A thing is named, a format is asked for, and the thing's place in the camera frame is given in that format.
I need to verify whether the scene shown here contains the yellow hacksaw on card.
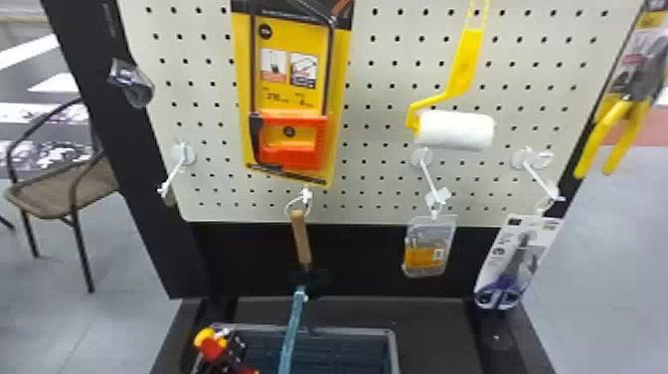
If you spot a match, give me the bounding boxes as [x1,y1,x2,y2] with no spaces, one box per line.
[230,0,356,189]

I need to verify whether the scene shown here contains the clear packet with orange label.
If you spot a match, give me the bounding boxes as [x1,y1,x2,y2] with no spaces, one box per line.
[401,213,458,280]

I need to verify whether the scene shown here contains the yellow paint roller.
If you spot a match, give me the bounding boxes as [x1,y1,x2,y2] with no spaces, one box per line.
[405,0,497,153]

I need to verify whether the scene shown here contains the blue basket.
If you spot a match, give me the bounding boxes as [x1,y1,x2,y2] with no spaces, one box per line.
[228,284,402,374]

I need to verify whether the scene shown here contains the blue scissors on card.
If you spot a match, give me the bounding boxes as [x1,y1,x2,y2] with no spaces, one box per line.
[472,213,566,312]

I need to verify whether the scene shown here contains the red yellow tool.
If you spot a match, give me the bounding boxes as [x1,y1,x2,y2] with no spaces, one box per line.
[189,325,261,374]

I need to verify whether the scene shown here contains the white pegboard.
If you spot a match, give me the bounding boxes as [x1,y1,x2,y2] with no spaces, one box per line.
[40,0,649,374]

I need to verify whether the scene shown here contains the clear plastic packet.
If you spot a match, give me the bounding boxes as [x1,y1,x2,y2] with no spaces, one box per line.
[105,57,156,110]

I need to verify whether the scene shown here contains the black brown chair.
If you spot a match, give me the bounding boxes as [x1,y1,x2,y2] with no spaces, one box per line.
[3,95,120,294]

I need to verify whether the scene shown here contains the yellow pliers on card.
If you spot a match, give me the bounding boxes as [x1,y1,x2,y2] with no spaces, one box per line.
[572,0,668,181]

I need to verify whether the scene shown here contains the wooden handle brush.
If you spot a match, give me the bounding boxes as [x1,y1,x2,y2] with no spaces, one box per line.
[283,205,333,302]

